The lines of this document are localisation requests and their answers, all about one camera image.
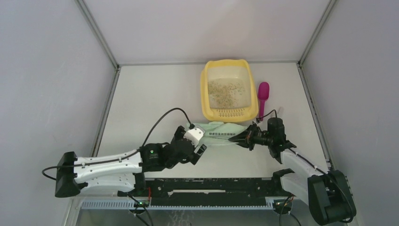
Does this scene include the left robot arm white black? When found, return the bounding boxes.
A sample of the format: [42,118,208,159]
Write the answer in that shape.
[53,125,207,198]

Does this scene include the white slotted cable duct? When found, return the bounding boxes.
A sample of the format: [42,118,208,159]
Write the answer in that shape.
[80,199,275,210]

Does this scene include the left black camera cable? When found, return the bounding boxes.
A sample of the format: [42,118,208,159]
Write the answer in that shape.
[41,108,194,182]

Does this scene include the pink plastic litter scoop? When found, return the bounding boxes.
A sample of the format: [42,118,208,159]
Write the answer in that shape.
[257,81,270,121]

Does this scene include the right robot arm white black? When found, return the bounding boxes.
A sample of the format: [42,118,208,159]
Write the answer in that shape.
[229,117,357,226]

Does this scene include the yellow plastic litter box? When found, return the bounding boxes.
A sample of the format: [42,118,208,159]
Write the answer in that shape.
[200,59,259,123]

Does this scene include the right black camera cable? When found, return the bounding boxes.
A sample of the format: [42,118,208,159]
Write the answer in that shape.
[255,109,356,226]

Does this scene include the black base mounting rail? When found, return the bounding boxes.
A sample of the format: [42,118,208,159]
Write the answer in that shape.
[117,178,303,207]

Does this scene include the black camera cable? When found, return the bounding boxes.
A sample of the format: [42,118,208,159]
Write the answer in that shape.
[255,109,356,226]
[41,108,194,182]

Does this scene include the green cat litter bag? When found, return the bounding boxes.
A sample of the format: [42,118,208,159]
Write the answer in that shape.
[183,121,247,147]

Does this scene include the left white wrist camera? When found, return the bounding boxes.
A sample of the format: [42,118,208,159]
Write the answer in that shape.
[184,127,205,147]

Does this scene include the scattered clean litter grains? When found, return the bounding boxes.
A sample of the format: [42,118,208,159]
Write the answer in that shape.
[207,79,247,109]

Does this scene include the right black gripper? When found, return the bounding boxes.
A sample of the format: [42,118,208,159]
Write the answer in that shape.
[228,123,273,151]

